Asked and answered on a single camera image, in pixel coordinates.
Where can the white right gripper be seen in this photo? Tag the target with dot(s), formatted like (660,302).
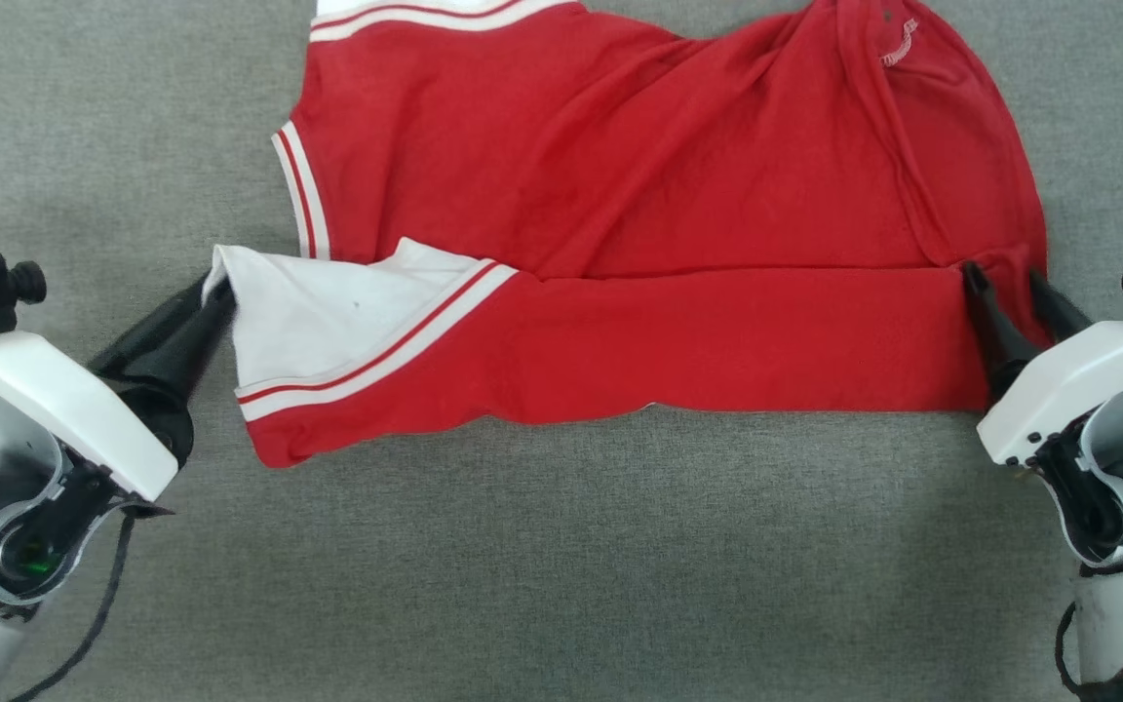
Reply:
(1078,390)

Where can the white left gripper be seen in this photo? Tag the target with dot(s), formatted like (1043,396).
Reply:
(74,419)

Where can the red white-trimmed shirt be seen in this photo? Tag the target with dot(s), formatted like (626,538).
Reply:
(669,195)

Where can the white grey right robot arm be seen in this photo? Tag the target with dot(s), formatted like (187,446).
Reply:
(1122,546)

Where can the grey fabric sofa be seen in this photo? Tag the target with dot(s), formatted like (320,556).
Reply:
(620,565)

